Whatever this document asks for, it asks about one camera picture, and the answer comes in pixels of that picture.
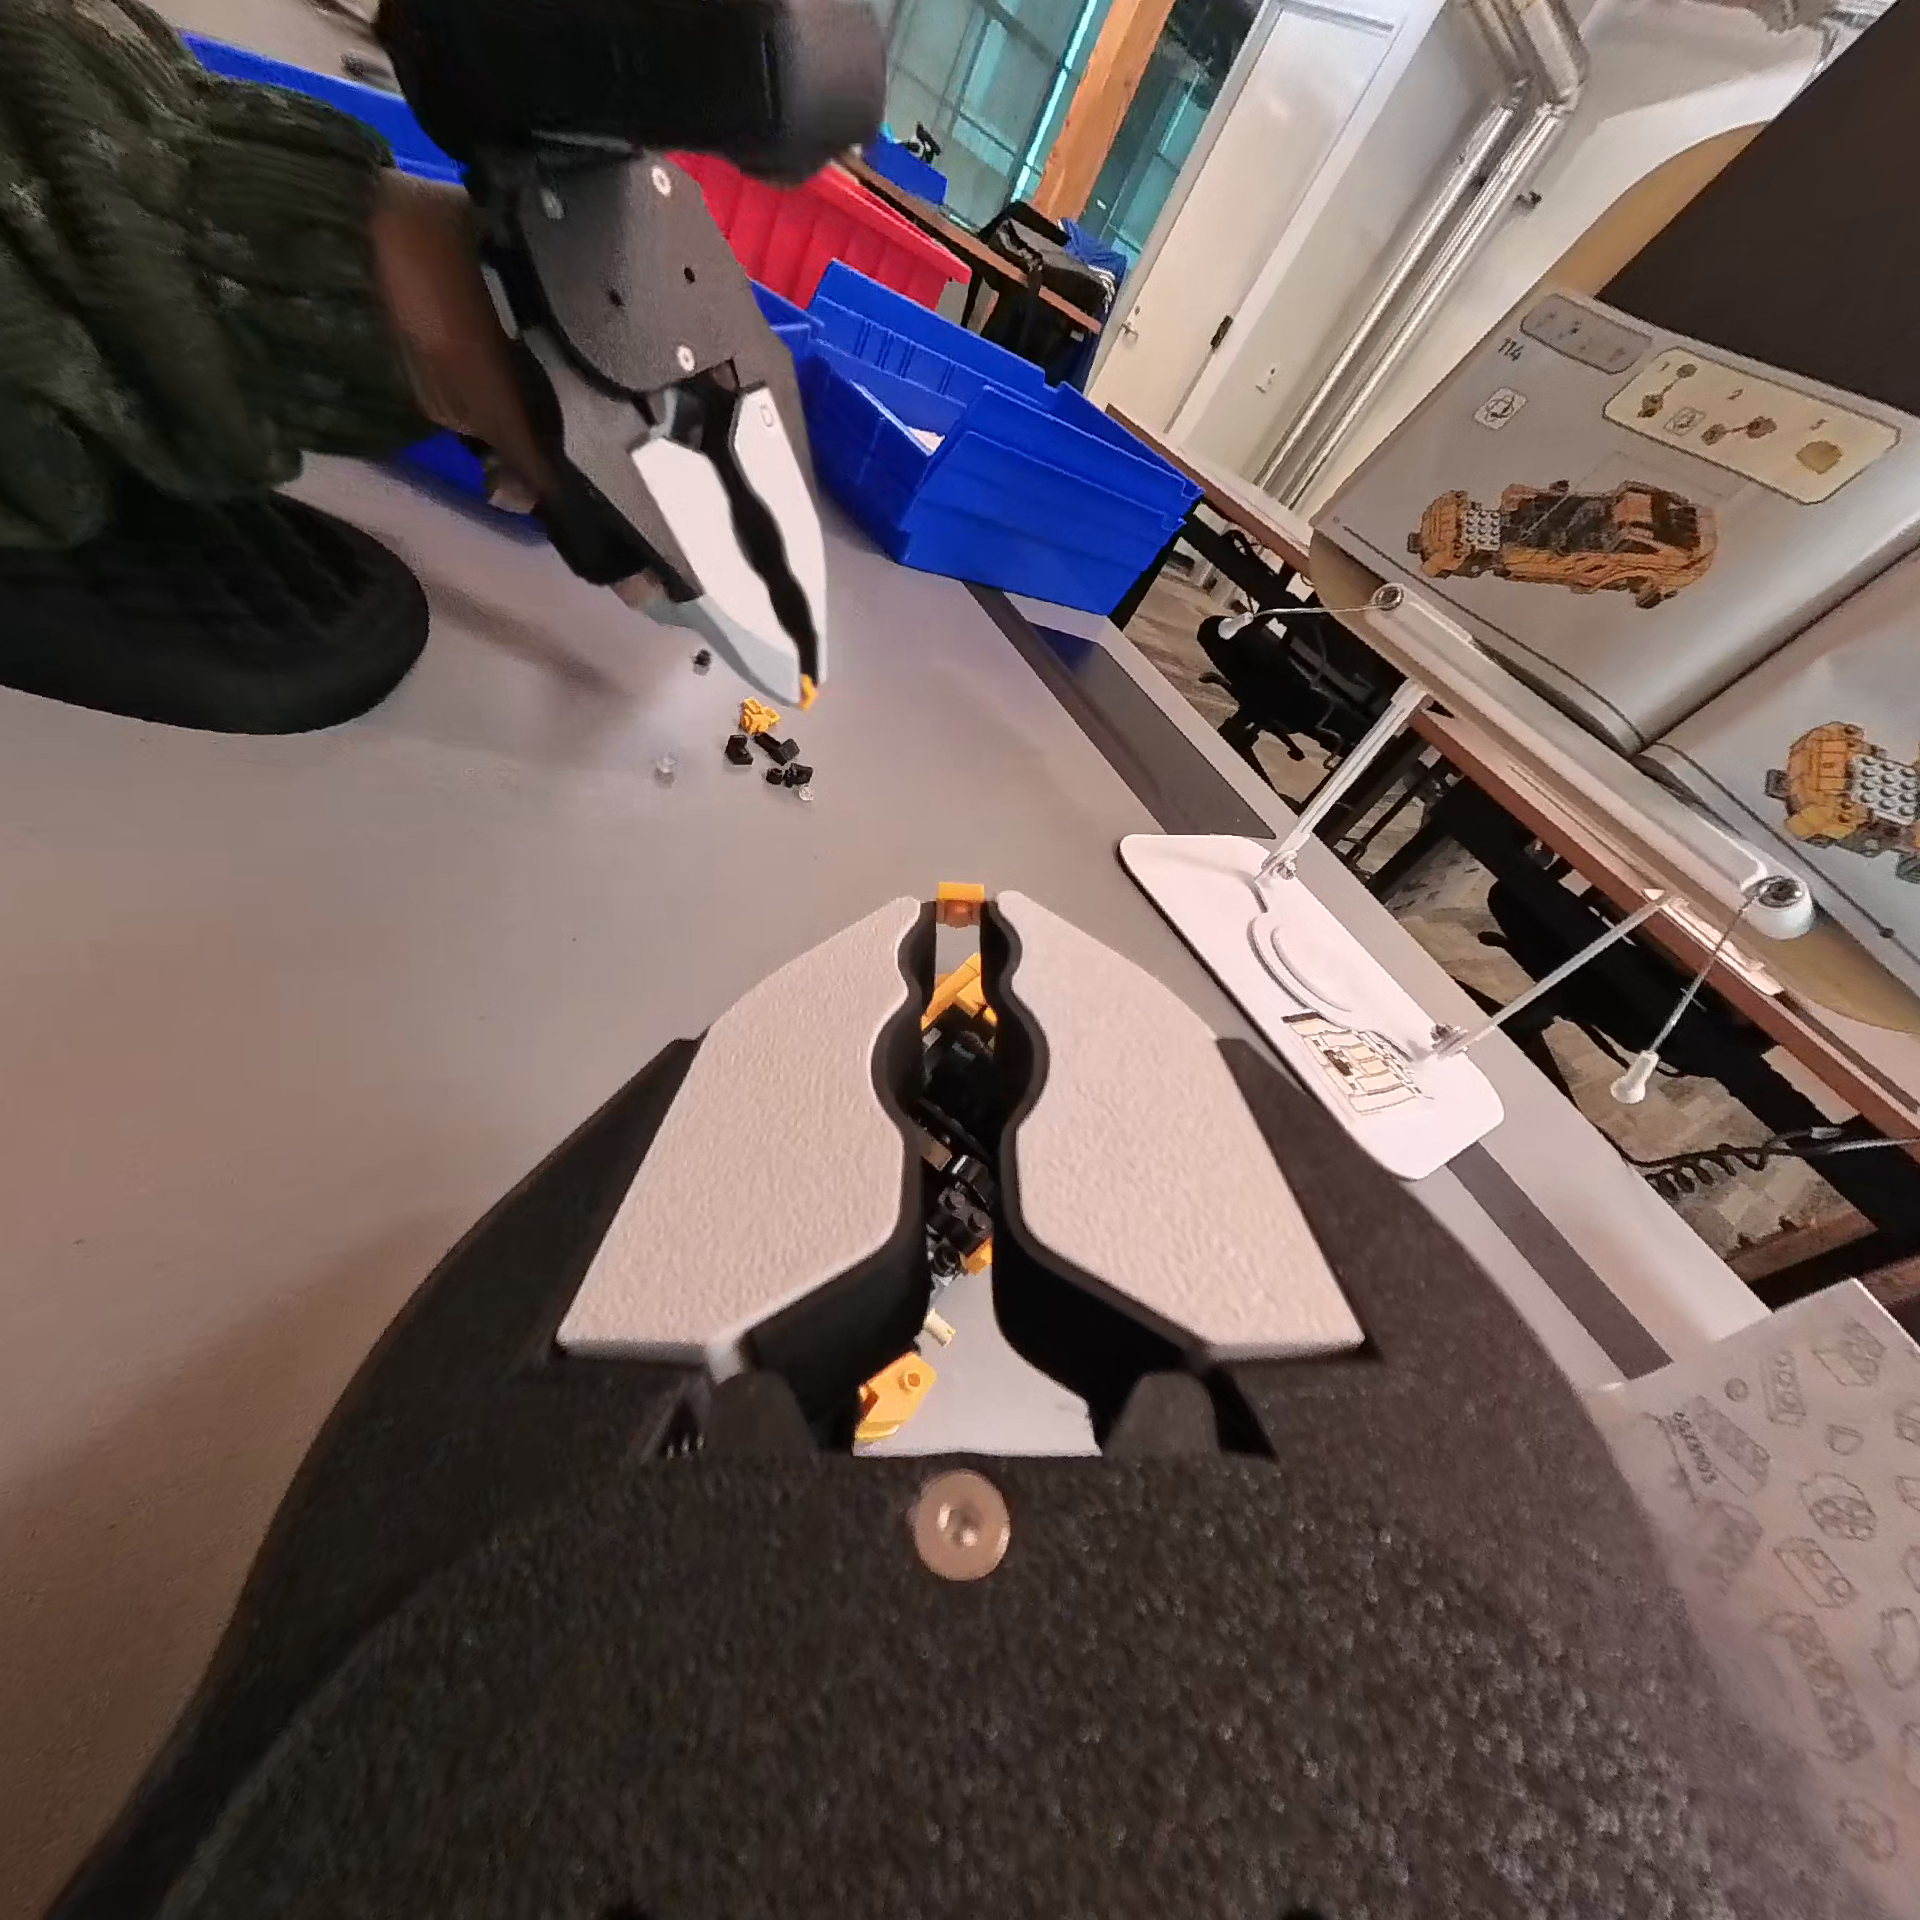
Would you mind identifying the blue plastic bin stack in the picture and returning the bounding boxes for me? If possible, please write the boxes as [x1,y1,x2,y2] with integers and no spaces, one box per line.
[750,264,1203,618]

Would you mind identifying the white printed paper bag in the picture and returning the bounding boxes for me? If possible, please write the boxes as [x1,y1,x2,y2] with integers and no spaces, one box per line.
[1590,1282,1920,1920]

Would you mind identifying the black backdrop board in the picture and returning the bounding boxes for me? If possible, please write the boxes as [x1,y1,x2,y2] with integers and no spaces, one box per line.
[1597,17,1920,415]

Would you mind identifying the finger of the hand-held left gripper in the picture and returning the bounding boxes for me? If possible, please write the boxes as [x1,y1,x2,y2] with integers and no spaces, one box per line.
[626,427,811,711]
[724,384,832,688]

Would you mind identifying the wooden desk with black legs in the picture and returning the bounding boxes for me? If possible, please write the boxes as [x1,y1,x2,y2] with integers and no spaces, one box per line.
[840,143,1114,339]

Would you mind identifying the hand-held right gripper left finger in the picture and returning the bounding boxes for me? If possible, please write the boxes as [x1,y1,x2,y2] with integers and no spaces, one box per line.
[555,896,928,1413]

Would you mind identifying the yellow lego car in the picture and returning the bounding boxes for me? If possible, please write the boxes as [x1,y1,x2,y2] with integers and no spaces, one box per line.
[856,914,1004,1455]

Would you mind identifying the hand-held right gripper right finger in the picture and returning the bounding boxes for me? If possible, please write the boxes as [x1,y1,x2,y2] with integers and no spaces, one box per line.
[987,889,1366,1420]

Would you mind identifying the person's left hand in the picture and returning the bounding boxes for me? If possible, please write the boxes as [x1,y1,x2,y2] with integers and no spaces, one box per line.
[368,171,561,519]

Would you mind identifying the wooden column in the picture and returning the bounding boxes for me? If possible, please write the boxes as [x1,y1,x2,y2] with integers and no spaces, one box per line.
[1036,0,1180,219]

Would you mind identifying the black bag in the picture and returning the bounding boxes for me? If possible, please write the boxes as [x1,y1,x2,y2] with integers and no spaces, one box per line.
[977,202,1121,378]

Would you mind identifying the lego instruction booklet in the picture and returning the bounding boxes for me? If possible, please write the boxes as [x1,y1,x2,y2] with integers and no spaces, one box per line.
[1312,285,1920,962]

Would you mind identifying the black office chair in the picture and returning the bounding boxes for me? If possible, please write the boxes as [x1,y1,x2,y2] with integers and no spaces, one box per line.
[1200,609,1389,760]

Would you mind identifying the lego sticker sheet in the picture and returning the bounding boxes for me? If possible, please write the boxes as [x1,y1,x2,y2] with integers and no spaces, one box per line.
[1283,1012,1433,1115]

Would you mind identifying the red plastic bin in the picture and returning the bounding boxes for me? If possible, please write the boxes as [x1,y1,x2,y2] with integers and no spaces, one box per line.
[667,152,969,317]

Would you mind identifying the black cable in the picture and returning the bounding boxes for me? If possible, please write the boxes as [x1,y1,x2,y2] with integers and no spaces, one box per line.
[1641,1131,1920,1202]

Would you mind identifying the person's left forearm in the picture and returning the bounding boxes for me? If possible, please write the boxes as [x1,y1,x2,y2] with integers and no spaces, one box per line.
[0,0,405,549]

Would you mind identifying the white book stand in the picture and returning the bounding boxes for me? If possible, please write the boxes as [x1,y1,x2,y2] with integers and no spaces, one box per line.
[1121,585,1817,1183]

